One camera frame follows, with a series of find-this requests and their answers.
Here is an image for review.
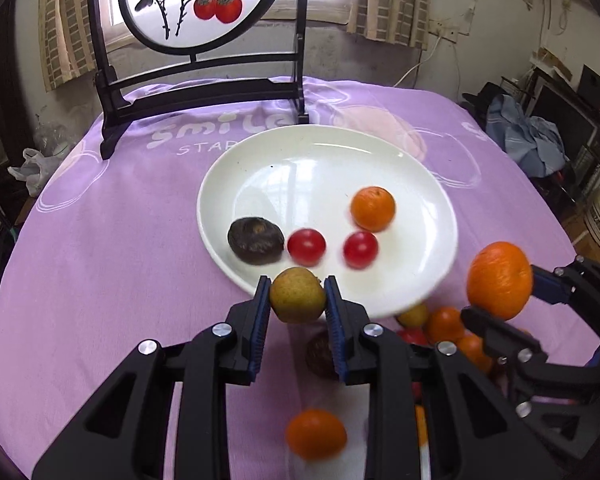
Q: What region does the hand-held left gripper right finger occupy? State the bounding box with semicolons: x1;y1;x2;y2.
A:
323;275;563;480

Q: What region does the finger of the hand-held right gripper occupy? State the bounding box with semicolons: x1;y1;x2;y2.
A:
530;255;600;338
461;306;548;376

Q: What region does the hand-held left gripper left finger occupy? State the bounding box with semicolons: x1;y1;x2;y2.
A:
31;275;273;480

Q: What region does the large orange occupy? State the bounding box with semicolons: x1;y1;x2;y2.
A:
466;241;535;322

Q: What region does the white round plate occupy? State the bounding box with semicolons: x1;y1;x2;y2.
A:
196;125;459;320

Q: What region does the red plum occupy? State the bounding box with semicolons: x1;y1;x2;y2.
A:
396;328;431;347

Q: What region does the red cherry tomato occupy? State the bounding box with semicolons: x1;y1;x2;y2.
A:
342;231;380;270
287;228;327;267

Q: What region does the blue clothes pile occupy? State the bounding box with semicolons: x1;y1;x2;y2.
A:
487;94;571;177

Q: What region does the purple printed tablecloth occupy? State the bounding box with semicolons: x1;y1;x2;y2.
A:
0;76;600;480

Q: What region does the black monitor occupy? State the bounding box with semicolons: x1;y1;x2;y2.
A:
525;77;600;161

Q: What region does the dark cloth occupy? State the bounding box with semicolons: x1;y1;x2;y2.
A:
462;82;511;126

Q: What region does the black speaker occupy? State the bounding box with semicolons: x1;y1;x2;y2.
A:
579;64;600;103

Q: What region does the white plastic bag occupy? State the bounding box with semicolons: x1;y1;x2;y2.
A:
7;147;68;198

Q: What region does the beige checked curtain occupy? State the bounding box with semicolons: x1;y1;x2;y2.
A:
347;0;431;50
39;0;103;92

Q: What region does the round painted screen black stand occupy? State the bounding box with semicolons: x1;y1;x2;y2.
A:
86;0;311;161

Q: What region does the white cable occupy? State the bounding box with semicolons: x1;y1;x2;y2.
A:
395;30;443;86

